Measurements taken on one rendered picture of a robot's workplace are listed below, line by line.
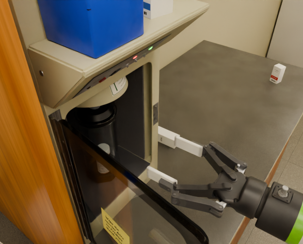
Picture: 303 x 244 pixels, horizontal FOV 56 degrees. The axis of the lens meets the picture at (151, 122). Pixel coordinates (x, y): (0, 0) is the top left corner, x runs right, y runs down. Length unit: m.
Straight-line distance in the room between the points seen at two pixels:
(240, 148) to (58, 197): 0.76
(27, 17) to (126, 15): 0.13
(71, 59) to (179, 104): 0.92
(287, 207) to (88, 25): 0.42
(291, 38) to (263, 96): 2.23
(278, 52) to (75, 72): 3.39
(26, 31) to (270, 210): 0.47
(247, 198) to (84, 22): 0.40
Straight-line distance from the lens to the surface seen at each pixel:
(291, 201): 0.55
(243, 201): 0.56
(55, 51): 0.41
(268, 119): 1.26
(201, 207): 0.56
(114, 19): 0.38
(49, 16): 0.41
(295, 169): 2.47
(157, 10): 0.50
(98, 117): 0.69
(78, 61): 0.37
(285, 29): 3.57
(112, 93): 0.62
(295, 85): 1.54
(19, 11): 0.42
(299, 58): 3.64
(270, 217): 0.55
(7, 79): 0.33
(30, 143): 0.38
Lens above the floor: 1.68
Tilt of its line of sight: 40 degrees down
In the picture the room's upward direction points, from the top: straight up
